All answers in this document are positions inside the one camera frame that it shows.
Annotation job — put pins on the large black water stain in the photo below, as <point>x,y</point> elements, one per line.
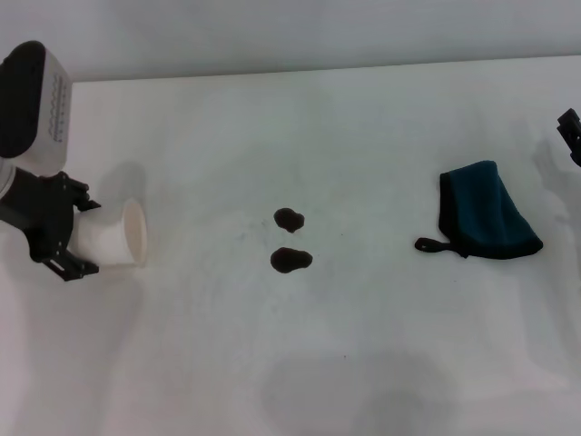
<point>288,260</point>

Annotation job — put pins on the translucent white plastic cup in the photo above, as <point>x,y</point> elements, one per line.
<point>109,240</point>

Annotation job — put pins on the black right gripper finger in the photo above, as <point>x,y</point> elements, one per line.
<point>573,131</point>

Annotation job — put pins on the blue rag with black trim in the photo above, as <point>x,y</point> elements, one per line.
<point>490,213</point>

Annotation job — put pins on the small black water stain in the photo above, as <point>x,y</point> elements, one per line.
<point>288,220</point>

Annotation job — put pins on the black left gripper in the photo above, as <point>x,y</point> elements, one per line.
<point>45,218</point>

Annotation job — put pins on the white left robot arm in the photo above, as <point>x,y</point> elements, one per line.
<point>45,136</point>

